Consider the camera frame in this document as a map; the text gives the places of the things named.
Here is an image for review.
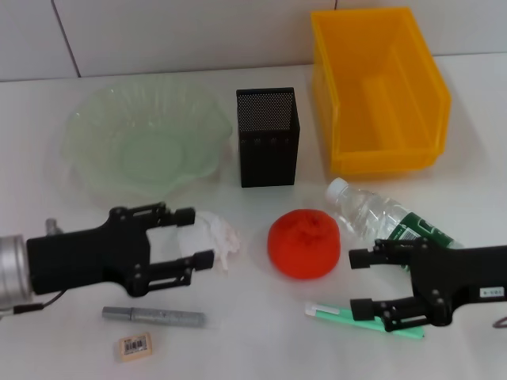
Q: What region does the clear green-label water bottle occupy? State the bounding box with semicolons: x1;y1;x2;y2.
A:
325;177;465;274

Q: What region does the silver marker pen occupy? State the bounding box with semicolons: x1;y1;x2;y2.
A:
101;305;221;332

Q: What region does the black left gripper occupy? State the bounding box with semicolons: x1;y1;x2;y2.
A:
26;200;215;298

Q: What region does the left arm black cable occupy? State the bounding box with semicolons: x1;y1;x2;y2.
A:
13;291;69;316

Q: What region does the white paper ball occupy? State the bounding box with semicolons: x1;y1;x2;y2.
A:
176;210;242;275

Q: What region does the black mesh pen holder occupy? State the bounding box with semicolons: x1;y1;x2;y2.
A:
235;86;302;189

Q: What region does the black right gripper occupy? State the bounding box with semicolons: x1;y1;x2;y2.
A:
348;237;507;333

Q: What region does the yellow plastic bin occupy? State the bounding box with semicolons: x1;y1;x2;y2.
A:
310;6;452;175

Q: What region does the green glass fruit plate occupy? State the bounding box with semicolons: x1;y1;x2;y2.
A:
61;77;234;201

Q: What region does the beige barcode eraser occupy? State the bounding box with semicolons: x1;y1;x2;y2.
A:
118;332;154;362

